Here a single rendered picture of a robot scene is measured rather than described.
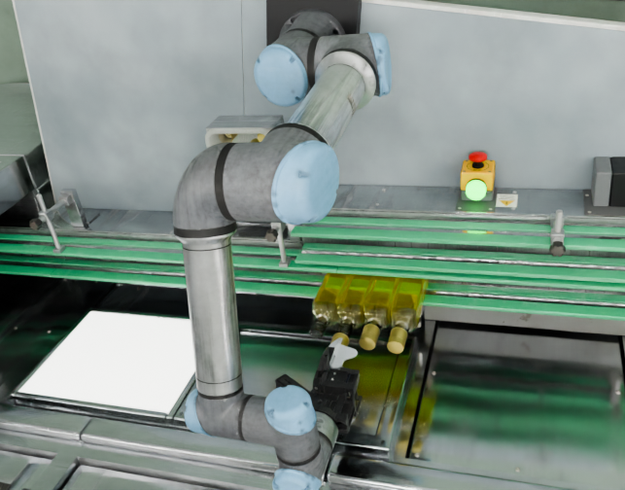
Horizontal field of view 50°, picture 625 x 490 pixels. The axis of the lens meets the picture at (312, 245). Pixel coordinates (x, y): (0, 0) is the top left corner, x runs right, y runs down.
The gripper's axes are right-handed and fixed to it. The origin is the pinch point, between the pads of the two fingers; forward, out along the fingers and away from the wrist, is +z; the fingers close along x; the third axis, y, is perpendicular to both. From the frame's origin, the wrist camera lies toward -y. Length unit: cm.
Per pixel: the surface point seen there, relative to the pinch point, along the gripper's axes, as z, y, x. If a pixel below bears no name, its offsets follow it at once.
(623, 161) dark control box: 40, 54, 24
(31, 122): 68, -119, 22
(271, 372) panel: 4.1, -17.8, -12.6
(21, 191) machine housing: 38, -103, 13
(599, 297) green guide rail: 29, 51, -2
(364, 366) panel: 9.5, 2.7, -12.3
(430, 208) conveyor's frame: 32.2, 14.5, 16.0
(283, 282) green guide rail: 26.3, -21.4, -3.4
